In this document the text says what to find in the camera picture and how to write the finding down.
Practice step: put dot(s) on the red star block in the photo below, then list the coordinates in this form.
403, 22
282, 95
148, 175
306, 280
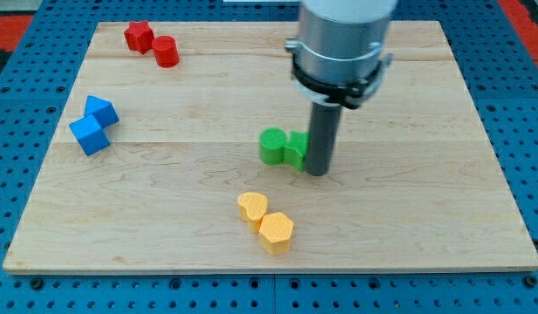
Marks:
139, 36

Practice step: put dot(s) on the yellow heart block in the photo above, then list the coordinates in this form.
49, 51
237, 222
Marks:
253, 206

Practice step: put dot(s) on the green cylinder block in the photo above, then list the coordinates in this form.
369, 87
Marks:
272, 142

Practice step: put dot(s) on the red cylinder block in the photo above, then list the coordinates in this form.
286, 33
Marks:
165, 51

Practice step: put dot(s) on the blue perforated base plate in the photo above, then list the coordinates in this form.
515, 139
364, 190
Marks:
36, 82

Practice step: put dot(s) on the yellow hexagon block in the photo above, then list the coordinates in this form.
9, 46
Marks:
275, 233

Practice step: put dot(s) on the blue cube block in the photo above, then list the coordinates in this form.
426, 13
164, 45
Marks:
89, 134

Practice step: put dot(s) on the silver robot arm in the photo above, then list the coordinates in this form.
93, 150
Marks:
336, 54

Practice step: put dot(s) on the light wooden board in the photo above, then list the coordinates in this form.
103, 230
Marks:
414, 185

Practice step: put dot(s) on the green star block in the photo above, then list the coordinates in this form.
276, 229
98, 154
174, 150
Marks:
295, 149

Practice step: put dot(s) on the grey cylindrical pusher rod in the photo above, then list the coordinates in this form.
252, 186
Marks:
324, 121

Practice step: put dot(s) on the blue triangular block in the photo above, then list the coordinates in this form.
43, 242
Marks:
102, 110

